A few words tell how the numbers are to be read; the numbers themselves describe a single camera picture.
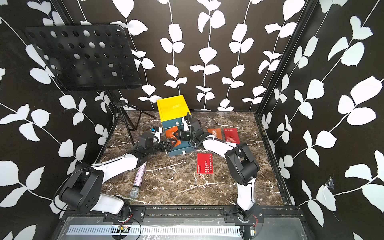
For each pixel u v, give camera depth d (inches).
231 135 42.1
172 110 38.4
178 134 33.6
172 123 34.9
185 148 33.6
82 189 17.1
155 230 27.6
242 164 19.7
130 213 28.6
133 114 46.6
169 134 37.5
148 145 27.7
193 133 28.3
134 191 30.7
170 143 32.2
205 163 36.6
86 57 25.4
